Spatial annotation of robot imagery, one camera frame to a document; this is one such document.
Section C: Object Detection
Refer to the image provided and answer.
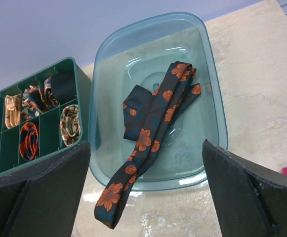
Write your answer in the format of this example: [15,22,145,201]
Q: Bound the orange navy striped rolled tie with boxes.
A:
[19,122,39,161]

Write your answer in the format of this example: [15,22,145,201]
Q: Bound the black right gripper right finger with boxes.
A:
[202,140,287,237]

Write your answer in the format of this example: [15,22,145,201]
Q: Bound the cream brown floral rolled tie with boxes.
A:
[60,104,81,147]

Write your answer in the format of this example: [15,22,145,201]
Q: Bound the black rolled tie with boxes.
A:
[51,72,77,104]

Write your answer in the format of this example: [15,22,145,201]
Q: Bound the multicolour patterned rolled tie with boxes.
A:
[21,85,45,120]

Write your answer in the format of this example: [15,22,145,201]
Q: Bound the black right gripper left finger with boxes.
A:
[0,141,90,237]

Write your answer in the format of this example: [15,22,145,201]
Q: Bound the beige rolled tie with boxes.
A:
[4,94,21,129]

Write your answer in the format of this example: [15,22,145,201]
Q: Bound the green divided organizer box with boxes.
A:
[0,57,92,176]

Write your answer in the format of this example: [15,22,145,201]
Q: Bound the clear blue plastic tub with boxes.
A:
[88,12,228,192]

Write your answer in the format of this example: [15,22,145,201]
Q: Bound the black orange floral tie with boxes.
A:
[94,61,201,229]

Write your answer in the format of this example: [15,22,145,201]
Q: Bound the red blue patterned rolled tie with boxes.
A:
[44,77,59,109]

